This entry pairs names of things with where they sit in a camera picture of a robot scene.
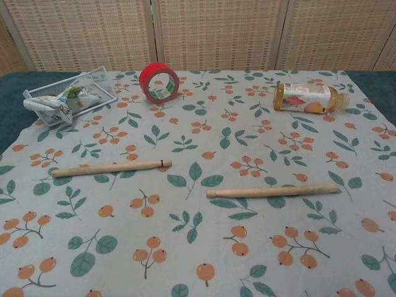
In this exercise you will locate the wooden stick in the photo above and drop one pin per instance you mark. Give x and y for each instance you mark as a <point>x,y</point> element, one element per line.
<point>108,168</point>
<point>272,191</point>

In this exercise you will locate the floral fruit print tablecloth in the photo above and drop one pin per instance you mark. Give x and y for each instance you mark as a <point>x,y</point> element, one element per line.
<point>198,139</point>

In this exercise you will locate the red tape roll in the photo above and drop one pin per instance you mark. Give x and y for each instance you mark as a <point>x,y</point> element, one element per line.
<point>147,77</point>

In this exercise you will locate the clear juice bottle with label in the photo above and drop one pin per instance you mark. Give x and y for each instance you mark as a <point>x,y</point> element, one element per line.
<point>303,96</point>

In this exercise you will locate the woven bamboo folding screen panel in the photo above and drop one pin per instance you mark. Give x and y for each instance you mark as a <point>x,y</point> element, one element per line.
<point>216,31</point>
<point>77,31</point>
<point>340,31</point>
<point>6,55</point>

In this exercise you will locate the crumpled white snack bag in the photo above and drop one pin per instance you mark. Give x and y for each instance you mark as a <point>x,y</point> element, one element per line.
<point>71,99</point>

